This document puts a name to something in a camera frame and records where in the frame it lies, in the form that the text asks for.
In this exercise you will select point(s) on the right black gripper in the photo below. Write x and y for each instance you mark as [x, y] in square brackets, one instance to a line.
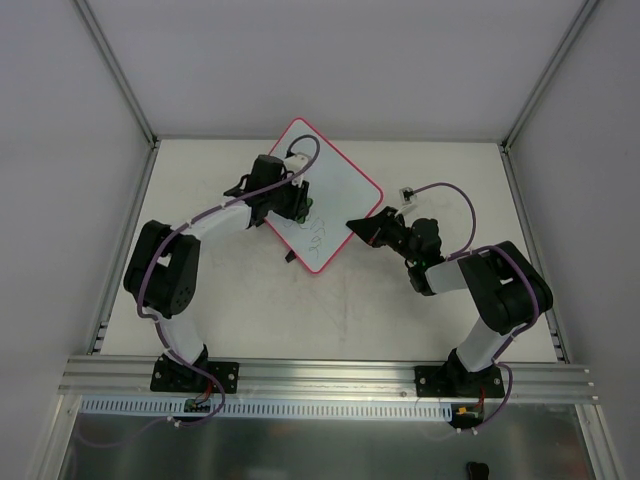
[386, 228]

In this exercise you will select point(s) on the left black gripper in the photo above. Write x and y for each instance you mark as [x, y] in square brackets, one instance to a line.
[293, 201]

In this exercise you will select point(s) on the green bone-shaped eraser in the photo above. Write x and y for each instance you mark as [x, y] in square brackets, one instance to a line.
[303, 211]

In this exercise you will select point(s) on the pink framed whiteboard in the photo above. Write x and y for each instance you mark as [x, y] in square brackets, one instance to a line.
[341, 191]

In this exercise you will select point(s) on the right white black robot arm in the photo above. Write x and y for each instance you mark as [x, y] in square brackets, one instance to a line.
[508, 293]

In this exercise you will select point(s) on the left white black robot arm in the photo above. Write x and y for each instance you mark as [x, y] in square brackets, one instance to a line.
[162, 271]

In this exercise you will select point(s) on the black object bottom edge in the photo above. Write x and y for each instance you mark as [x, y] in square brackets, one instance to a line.
[477, 471]

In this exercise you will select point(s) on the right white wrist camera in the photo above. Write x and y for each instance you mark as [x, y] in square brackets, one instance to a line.
[408, 203]

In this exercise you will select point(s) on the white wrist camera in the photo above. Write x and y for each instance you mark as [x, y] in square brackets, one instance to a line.
[408, 203]
[296, 162]

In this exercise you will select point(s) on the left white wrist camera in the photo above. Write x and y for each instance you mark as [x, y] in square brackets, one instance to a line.
[296, 162]

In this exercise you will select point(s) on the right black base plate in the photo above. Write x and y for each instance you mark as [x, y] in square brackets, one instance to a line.
[437, 381]

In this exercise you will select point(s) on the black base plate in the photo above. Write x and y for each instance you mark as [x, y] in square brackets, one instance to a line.
[172, 377]
[437, 381]

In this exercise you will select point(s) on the white slotted cable duct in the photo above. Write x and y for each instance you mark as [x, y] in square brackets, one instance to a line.
[268, 408]

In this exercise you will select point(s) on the left aluminium frame post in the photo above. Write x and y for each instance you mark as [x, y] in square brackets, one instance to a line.
[107, 55]

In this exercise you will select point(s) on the aluminium frame post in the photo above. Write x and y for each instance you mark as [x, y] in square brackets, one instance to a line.
[107, 55]
[561, 52]

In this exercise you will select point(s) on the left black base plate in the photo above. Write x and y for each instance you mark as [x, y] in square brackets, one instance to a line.
[172, 377]

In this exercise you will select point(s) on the aluminium mounting rail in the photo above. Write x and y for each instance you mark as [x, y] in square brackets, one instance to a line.
[556, 383]

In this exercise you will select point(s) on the right aluminium frame post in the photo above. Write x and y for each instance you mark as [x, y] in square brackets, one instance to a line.
[561, 52]

